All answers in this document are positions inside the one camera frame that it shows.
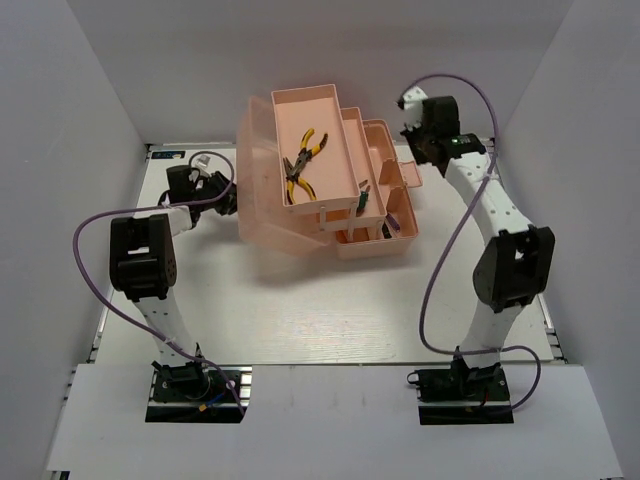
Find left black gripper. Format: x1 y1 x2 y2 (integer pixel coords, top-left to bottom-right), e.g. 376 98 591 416
192 169 258 215

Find yellow-handled cutting pliers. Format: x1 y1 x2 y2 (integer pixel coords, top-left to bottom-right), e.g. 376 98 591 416
282 157 317 205

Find yellow long-nose pliers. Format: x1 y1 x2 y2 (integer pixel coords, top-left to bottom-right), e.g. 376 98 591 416
283 128 328 182

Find pink plastic toolbox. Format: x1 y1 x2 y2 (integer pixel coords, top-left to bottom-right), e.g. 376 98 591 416
236 84 422 260

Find purple-handled small screwdriver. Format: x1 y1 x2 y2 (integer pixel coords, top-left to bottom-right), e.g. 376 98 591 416
386 214 401 232

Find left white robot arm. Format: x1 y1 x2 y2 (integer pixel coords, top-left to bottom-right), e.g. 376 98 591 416
109 165 237 399

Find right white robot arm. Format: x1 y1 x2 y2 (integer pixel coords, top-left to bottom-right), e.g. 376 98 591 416
401 96 555 399

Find black logo sticker left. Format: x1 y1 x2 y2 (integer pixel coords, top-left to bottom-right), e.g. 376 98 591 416
151 150 185 160

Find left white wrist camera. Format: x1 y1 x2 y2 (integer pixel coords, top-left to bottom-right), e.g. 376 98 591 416
189 154 211 177

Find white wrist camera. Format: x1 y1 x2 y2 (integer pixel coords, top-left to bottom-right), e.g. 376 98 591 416
189 154 211 177
396 86 428 132

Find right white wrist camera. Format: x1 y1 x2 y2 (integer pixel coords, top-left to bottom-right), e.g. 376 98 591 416
396 86 428 132

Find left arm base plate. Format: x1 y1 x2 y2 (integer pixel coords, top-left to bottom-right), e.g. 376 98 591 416
145 363 253 424

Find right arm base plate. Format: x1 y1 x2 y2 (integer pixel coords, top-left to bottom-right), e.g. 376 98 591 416
406 356 514 426

